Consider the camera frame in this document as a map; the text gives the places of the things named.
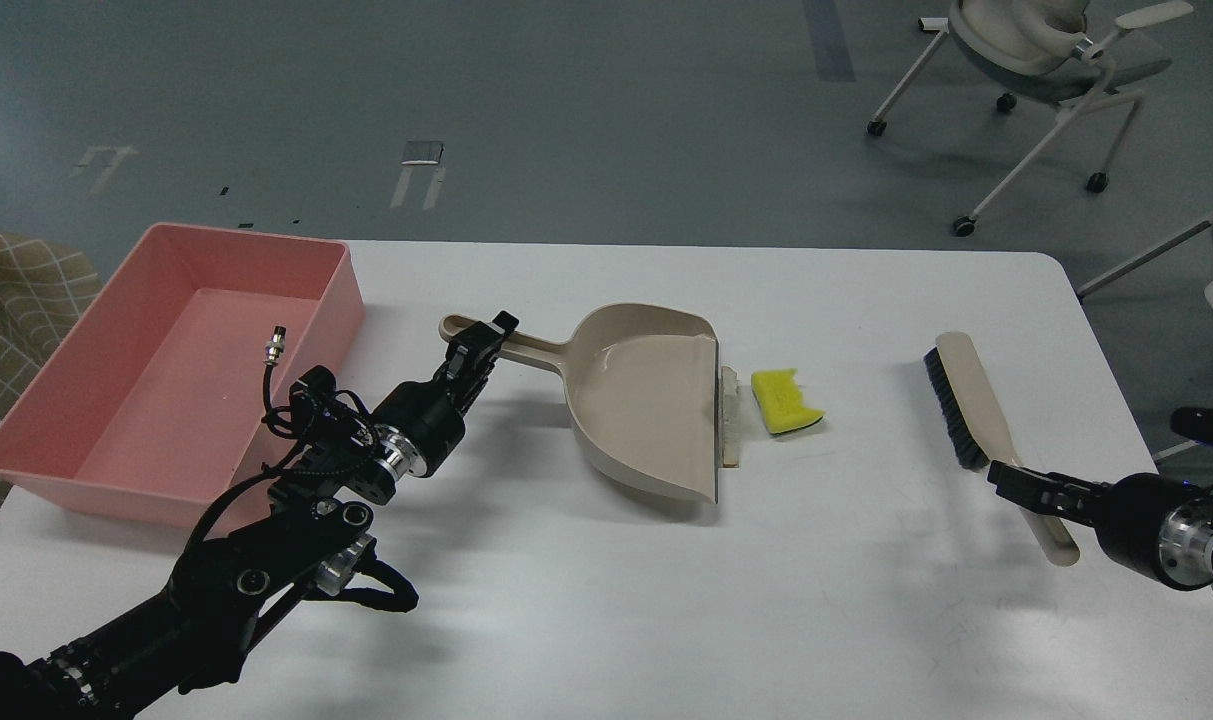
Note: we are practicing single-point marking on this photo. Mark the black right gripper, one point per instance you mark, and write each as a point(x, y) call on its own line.
point(1156, 526)

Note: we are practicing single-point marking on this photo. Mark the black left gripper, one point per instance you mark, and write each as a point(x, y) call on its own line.
point(425, 413)

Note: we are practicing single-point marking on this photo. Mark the beige hand brush black bristles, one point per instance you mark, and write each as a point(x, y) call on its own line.
point(975, 421)

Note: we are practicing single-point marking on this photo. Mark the beige plastic dustpan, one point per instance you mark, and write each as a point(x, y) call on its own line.
point(642, 385)

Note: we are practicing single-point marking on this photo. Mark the yellow sponge piece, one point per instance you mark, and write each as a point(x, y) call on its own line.
point(783, 407)

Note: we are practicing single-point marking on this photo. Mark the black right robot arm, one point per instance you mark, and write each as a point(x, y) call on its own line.
point(1196, 424)

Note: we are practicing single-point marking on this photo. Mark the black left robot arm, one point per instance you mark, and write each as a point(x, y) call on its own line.
point(297, 531)

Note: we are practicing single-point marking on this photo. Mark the pink plastic bin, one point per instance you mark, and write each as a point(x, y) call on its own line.
point(151, 406)

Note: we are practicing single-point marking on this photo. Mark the metal floor plate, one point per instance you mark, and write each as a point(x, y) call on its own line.
point(422, 153)

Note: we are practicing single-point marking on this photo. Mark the white office chair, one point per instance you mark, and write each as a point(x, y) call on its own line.
point(1055, 53)

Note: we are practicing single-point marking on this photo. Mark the beige checkered cloth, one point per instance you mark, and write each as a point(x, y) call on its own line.
point(44, 288)

